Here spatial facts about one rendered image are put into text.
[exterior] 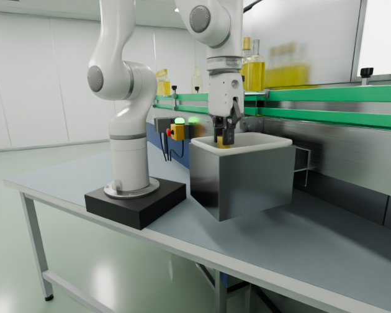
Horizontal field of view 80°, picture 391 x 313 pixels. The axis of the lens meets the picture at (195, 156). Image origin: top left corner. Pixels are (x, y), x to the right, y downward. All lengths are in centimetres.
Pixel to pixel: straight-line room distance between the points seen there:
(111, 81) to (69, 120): 592
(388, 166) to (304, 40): 53
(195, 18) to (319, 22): 50
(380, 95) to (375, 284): 38
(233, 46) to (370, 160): 37
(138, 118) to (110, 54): 20
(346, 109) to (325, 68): 27
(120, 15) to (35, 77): 595
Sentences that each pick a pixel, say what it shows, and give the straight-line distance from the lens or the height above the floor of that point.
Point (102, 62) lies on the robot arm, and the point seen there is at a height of 122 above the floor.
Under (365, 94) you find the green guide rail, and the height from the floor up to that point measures 112.
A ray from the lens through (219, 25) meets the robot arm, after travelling 52.
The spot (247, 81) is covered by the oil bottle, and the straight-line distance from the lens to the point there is 93.
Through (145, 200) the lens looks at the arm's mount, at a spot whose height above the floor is 81.
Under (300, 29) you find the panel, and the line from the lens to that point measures 98.
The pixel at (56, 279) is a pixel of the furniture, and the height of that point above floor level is 20.
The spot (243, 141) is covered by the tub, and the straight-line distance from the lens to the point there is 72.
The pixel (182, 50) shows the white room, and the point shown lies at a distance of 717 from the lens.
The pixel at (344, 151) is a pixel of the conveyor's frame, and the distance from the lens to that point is 63.
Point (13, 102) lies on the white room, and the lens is 675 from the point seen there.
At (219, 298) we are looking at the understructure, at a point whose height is 25.
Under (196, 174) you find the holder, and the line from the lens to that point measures 63.
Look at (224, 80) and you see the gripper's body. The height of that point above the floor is 116.
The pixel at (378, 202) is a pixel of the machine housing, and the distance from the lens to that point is 86.
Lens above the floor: 112
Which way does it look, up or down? 15 degrees down
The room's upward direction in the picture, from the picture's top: 2 degrees counter-clockwise
